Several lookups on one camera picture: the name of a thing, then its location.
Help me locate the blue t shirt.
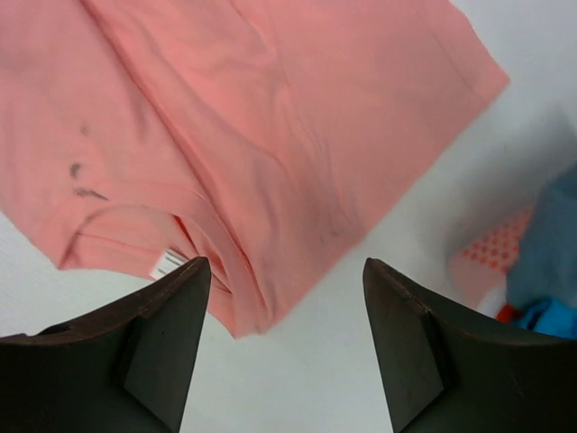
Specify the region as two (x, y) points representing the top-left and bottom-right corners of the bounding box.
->
(514, 298), (576, 340)

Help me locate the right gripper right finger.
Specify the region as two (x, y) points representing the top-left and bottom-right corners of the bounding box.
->
(362, 258), (576, 432)

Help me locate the white plastic basket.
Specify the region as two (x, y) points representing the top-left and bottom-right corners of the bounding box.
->
(445, 207), (536, 317)

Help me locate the pink t shirt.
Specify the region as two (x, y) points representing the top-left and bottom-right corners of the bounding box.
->
(1, 1), (508, 337)

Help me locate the orange t shirt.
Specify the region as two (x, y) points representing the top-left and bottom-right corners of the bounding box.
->
(496, 304), (523, 323)

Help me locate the grey t shirt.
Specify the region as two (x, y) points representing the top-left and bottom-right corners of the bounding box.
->
(506, 167), (576, 309)

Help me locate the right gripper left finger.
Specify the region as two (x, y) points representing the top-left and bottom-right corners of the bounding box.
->
(1, 257), (211, 432)

